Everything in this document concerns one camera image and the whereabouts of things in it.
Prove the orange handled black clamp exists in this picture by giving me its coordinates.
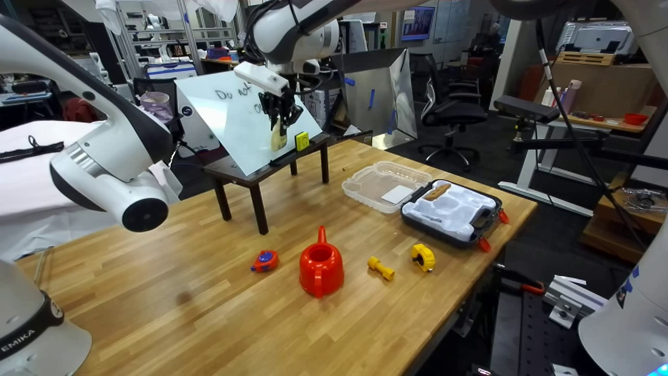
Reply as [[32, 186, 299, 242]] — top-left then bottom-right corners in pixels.
[[494, 263, 548, 300]]

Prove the black low stand table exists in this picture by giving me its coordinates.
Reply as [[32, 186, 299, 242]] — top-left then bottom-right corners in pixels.
[[203, 132, 338, 239]]

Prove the whiteboard with handwriting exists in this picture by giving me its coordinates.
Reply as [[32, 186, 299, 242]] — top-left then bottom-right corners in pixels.
[[174, 70, 323, 179]]

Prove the pink bottle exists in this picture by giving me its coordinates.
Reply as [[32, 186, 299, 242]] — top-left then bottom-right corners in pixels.
[[559, 77, 585, 116]]

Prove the yellow tape measure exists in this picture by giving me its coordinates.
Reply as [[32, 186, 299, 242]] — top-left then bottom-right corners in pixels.
[[410, 242, 438, 277]]

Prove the grey white printer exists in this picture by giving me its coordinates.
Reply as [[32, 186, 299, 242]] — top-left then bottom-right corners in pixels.
[[556, 19, 651, 58]]

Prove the brown cardboard desk board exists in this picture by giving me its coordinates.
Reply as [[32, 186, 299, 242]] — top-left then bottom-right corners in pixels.
[[534, 62, 668, 134]]

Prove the black padded bench top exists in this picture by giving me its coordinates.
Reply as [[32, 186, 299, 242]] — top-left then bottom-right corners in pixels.
[[492, 95, 559, 125]]

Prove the yellow toy dumbbell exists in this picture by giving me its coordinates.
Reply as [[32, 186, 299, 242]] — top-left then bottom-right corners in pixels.
[[366, 255, 396, 285]]

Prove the black office chair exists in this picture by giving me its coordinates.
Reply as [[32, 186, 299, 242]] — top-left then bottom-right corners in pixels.
[[411, 53, 490, 175]]

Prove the brown wooden piece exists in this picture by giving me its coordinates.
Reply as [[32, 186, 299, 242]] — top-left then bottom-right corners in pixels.
[[424, 182, 452, 203]]

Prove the blue red toy disc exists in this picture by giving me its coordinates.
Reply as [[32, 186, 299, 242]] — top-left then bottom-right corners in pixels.
[[251, 250, 282, 277]]

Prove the small yellow block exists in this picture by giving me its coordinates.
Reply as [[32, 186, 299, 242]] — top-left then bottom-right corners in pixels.
[[292, 129, 313, 155]]

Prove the clear plastic container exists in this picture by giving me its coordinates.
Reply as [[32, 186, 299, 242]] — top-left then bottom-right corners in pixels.
[[340, 161, 437, 215]]

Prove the black optical breadboard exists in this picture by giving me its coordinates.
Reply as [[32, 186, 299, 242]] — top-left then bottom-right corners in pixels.
[[488, 290, 601, 376]]

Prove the white metal frame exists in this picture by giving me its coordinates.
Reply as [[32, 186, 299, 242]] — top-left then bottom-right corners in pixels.
[[499, 121, 598, 219]]

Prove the black case white insert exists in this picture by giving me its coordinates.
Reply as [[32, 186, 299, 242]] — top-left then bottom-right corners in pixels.
[[399, 179, 505, 252]]

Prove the small cream plastic bottle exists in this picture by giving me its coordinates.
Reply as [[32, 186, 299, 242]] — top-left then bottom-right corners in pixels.
[[271, 121, 292, 153]]

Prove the wooden crate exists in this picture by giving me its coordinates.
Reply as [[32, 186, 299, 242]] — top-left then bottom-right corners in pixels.
[[581, 173, 668, 265]]

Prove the white paper card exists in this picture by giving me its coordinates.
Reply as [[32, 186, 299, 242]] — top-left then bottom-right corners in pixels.
[[380, 184, 418, 208]]

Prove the aluminium bracket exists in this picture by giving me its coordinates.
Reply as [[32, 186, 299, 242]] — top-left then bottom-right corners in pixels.
[[543, 275, 610, 331]]

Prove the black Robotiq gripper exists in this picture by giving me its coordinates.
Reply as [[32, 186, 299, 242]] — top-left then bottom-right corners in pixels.
[[261, 87, 305, 139]]

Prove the red watering can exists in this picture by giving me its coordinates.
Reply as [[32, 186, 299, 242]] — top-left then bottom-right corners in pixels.
[[299, 223, 346, 302]]

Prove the white cloth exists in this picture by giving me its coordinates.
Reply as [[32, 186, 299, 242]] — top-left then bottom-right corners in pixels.
[[0, 121, 116, 263]]

